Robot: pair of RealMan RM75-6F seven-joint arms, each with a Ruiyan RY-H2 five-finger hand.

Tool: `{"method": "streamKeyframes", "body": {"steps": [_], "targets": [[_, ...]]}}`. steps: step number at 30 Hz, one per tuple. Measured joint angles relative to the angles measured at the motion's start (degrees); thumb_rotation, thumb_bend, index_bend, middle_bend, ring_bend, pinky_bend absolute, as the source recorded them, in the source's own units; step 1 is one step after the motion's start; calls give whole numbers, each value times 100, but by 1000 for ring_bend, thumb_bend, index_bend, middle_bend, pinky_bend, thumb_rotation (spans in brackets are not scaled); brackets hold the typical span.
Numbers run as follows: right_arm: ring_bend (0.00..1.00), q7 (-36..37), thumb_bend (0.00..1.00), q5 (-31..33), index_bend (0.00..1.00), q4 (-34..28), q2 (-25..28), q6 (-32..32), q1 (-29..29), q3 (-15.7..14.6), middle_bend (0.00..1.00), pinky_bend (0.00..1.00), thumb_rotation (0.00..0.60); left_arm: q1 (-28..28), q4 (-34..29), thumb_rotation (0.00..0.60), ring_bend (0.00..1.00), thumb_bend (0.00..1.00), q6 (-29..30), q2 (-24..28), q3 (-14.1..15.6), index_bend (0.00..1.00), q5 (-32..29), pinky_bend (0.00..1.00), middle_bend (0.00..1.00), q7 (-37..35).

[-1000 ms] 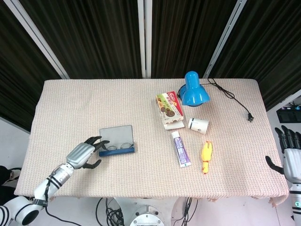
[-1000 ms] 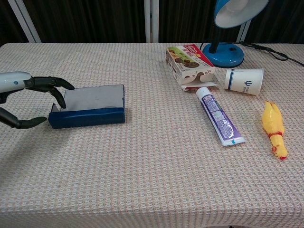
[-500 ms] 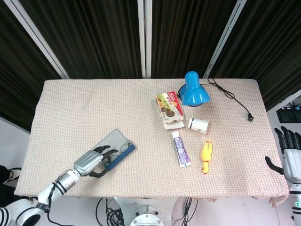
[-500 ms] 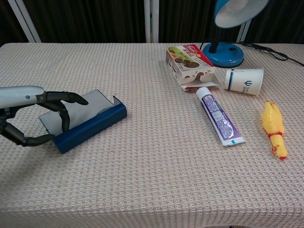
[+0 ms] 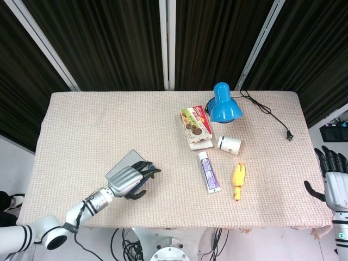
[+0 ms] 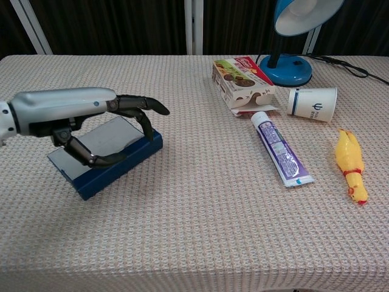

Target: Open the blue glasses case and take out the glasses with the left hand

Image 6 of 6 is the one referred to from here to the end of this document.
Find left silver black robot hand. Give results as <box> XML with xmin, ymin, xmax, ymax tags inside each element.
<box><xmin>9</xmin><ymin>87</ymin><xmax>171</xmax><ymax>169</ymax></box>

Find blue desk lamp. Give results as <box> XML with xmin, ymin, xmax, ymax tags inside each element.
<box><xmin>259</xmin><ymin>0</ymin><xmax>346</xmax><ymax>88</ymax></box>

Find white paper cup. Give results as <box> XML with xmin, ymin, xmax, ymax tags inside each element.
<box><xmin>287</xmin><ymin>87</ymin><xmax>339</xmax><ymax>123</ymax></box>

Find white metal frame post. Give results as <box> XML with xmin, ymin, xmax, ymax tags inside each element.
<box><xmin>184</xmin><ymin>0</ymin><xmax>194</xmax><ymax>55</ymax></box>
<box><xmin>9</xmin><ymin>0</ymin><xmax>54</xmax><ymax>55</ymax></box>
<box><xmin>193</xmin><ymin>0</ymin><xmax>204</xmax><ymax>55</ymax></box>
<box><xmin>302</xmin><ymin>26</ymin><xmax>323</xmax><ymax>55</ymax></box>

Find purple white toothpaste tube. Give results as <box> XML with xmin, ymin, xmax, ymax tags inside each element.
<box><xmin>250</xmin><ymin>111</ymin><xmax>315</xmax><ymax>188</ymax></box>

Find beige waffle weave tablecloth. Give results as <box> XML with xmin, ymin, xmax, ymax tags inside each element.
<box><xmin>0</xmin><ymin>54</ymin><xmax>389</xmax><ymax>292</ymax></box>

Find black lamp power cable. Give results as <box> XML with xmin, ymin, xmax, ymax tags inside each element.
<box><xmin>255</xmin><ymin>53</ymin><xmax>389</xmax><ymax>86</ymax></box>

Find dark blue printed tin box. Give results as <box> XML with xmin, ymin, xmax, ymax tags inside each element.
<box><xmin>47</xmin><ymin>116</ymin><xmax>164</xmax><ymax>201</ymax></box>

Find black pleated curtain panel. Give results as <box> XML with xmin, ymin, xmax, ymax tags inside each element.
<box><xmin>312</xmin><ymin>0</ymin><xmax>389</xmax><ymax>57</ymax></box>
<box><xmin>29</xmin><ymin>0</ymin><xmax>187</xmax><ymax>56</ymax></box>
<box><xmin>0</xmin><ymin>0</ymin><xmax>37</xmax><ymax>60</ymax></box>
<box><xmin>202</xmin><ymin>0</ymin><xmax>311</xmax><ymax>56</ymax></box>

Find snack carton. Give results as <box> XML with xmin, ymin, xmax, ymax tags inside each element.
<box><xmin>212</xmin><ymin>56</ymin><xmax>280</xmax><ymax>117</ymax></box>

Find yellow rubber chicken toy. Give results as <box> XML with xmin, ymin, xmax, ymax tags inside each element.
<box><xmin>334</xmin><ymin>128</ymin><xmax>369</xmax><ymax>206</ymax></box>

